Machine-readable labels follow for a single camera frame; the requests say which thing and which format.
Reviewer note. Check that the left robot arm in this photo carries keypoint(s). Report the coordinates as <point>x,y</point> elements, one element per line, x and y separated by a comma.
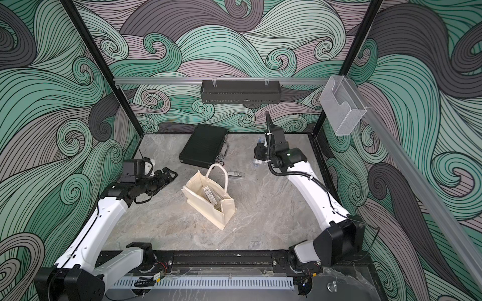
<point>74,276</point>

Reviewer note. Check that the black wall tray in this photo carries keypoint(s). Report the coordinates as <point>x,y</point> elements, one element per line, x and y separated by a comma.
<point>241,93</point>

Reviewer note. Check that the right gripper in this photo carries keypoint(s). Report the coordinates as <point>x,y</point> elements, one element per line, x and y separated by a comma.
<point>258,151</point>

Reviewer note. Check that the clear acrylic wall holder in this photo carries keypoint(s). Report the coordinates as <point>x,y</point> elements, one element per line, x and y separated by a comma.
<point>342,103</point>

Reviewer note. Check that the black ribbed carrying case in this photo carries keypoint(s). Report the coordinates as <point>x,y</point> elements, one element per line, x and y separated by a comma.
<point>204,146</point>

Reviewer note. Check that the cream canvas tote bag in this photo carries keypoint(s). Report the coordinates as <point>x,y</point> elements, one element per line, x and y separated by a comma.
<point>196,197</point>

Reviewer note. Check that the aluminium wall rail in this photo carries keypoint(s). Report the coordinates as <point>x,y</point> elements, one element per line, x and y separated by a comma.
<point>214,80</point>

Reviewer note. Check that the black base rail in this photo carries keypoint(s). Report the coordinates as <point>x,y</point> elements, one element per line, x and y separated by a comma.
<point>264,261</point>

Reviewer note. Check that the white slotted cable duct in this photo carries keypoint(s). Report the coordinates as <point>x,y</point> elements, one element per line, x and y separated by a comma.
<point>236,283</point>

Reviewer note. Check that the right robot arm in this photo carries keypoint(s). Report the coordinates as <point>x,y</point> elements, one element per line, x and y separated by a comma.
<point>341,234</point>

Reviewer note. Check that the clear compass case brown label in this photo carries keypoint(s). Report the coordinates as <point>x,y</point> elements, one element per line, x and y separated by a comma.
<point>234,174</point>

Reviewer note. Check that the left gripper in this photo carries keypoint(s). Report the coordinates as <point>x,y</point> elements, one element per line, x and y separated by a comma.
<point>161,182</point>

